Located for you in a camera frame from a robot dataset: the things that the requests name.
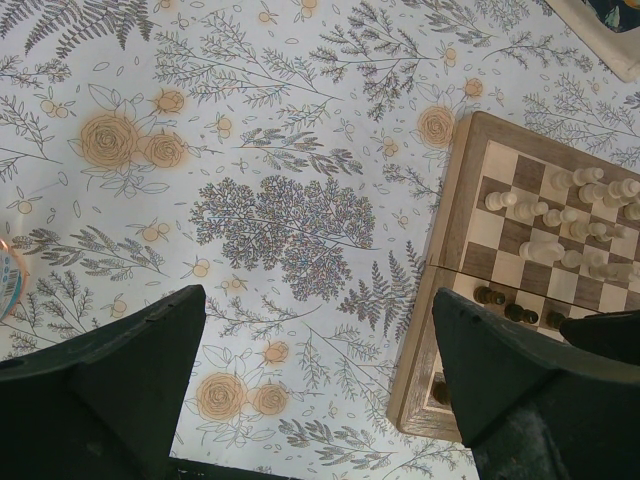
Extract wooden chess board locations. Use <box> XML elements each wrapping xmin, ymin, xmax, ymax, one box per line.
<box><xmin>388</xmin><ymin>112</ymin><xmax>639</xmax><ymax>441</ymax></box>

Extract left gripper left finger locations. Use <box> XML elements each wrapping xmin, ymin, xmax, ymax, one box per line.
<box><xmin>1</xmin><ymin>285</ymin><xmax>206</xmax><ymax>479</ymax></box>

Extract pink capped bottle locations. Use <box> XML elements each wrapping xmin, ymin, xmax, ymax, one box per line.
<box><xmin>0</xmin><ymin>239</ymin><xmax>27</xmax><ymax>320</ymax></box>

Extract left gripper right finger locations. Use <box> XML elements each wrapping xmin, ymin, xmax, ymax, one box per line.
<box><xmin>432</xmin><ymin>288</ymin><xmax>639</xmax><ymax>479</ymax></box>

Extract dark chess rook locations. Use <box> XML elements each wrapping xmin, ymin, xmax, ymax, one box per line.
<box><xmin>432</xmin><ymin>381</ymin><xmax>451</xmax><ymax>405</ymax></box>

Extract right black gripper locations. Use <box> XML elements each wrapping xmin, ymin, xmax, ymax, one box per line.
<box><xmin>559</xmin><ymin>310</ymin><xmax>640</xmax><ymax>366</ymax></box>

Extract white chess knight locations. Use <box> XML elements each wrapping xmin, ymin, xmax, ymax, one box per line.
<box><xmin>519</xmin><ymin>241</ymin><xmax>565</xmax><ymax>263</ymax></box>

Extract floral table mat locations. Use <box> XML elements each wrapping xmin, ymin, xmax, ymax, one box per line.
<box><xmin>1</xmin><ymin>1</ymin><xmax>639</xmax><ymax>479</ymax></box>

